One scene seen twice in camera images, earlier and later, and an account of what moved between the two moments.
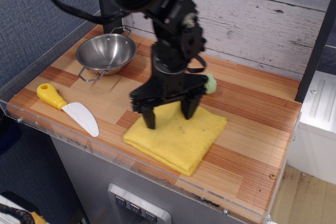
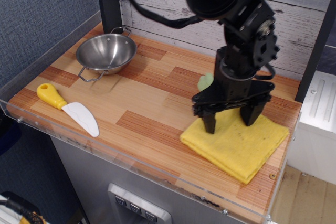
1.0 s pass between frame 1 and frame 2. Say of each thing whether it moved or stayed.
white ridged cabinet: stayed
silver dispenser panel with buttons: stayed
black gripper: moved
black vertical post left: stayed
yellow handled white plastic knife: stayed
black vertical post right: stayed
